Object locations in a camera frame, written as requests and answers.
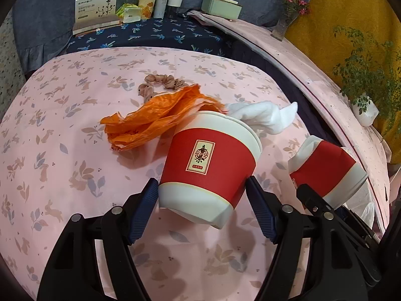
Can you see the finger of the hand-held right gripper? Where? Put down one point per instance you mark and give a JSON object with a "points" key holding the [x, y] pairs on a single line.
{"points": [[310, 199]]}

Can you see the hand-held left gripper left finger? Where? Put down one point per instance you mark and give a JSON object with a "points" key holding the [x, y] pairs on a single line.
{"points": [[142, 210]]}

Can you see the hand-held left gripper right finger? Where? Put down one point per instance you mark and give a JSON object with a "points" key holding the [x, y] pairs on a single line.
{"points": [[263, 207]]}

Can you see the trash bin with white liner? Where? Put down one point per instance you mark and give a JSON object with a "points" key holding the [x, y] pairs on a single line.
{"points": [[368, 213]]}

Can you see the red and white paper cup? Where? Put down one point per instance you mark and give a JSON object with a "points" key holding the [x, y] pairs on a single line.
{"points": [[206, 163], [325, 169]]}

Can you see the orange plastic bag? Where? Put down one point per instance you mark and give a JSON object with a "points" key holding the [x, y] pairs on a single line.
{"points": [[150, 116]]}

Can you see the dusty pink scrunchie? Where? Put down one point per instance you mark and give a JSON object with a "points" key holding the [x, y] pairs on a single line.
{"points": [[147, 87]]}

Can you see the white plant pot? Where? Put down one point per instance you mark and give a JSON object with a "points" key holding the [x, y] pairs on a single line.
{"points": [[366, 113]]}

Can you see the pink rabbit print tablecloth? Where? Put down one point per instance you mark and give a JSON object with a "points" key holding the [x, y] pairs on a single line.
{"points": [[78, 116]]}

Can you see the dark purple cloth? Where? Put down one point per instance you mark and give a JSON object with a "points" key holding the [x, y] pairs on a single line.
{"points": [[282, 78]]}

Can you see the green leafy plant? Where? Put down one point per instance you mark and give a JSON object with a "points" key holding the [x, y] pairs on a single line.
{"points": [[363, 69]]}

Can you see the pink speckled cloth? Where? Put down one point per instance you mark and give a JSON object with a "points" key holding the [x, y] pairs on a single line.
{"points": [[282, 56]]}

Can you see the glass vase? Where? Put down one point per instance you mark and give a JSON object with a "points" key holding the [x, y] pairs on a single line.
{"points": [[280, 28]]}

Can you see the navy floral cloth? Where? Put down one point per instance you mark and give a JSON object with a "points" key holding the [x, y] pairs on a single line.
{"points": [[141, 34]]}

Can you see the green packet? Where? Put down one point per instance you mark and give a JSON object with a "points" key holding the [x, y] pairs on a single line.
{"points": [[131, 14]]}

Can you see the pink flower bouquet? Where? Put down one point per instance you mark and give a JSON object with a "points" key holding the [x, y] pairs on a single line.
{"points": [[296, 3]]}

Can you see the yellow cloth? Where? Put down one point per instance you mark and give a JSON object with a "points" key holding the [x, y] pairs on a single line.
{"points": [[344, 0]]}

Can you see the yellow tin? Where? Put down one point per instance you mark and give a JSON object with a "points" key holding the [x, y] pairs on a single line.
{"points": [[147, 6]]}

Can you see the green tissue box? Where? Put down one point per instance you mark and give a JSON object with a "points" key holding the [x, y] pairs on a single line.
{"points": [[219, 6]]}

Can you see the white box with flower print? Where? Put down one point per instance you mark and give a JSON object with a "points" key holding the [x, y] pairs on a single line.
{"points": [[94, 9]]}

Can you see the blue grey cloth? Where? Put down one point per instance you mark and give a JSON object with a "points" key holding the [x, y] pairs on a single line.
{"points": [[47, 22]]}

